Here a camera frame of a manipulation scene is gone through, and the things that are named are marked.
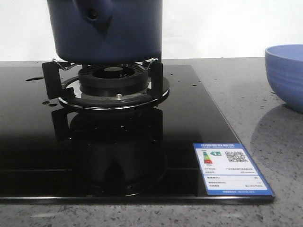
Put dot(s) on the blue energy label sticker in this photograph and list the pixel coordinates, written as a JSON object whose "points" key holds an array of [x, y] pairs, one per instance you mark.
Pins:
{"points": [[227, 169]]}

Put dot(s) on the blue ceramic bowl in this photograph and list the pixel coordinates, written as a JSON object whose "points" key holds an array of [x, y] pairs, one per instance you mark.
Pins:
{"points": [[284, 69]]}

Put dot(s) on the black glass gas stove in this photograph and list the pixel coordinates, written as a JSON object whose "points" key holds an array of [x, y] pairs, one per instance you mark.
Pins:
{"points": [[49, 154]]}

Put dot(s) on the dark blue cooking pot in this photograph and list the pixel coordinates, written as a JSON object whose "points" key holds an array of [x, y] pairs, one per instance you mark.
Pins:
{"points": [[106, 31]]}

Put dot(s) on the right black gas burner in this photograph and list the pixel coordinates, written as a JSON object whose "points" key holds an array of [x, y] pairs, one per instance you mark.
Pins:
{"points": [[107, 87]]}

